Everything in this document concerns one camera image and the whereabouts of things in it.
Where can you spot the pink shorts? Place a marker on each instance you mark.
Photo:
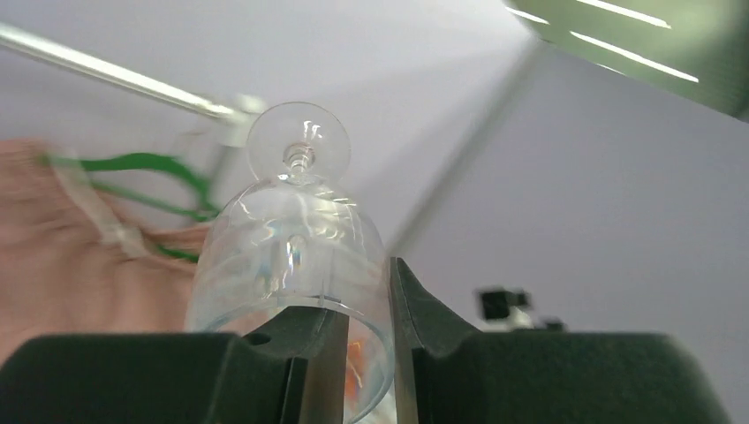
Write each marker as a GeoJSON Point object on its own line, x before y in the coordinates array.
{"type": "Point", "coordinates": [58, 273]}

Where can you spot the orange cloth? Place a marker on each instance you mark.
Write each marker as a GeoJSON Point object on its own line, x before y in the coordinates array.
{"type": "Point", "coordinates": [354, 368]}

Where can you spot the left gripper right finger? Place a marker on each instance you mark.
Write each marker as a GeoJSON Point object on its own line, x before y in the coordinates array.
{"type": "Point", "coordinates": [448, 371]}

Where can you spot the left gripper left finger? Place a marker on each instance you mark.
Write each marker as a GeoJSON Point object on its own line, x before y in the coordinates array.
{"type": "Point", "coordinates": [290, 370]}

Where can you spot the clear wine glass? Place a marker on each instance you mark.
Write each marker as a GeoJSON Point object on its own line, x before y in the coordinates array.
{"type": "Point", "coordinates": [295, 238]}

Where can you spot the green clothes hanger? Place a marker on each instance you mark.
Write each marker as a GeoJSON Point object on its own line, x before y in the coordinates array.
{"type": "Point", "coordinates": [163, 190]}

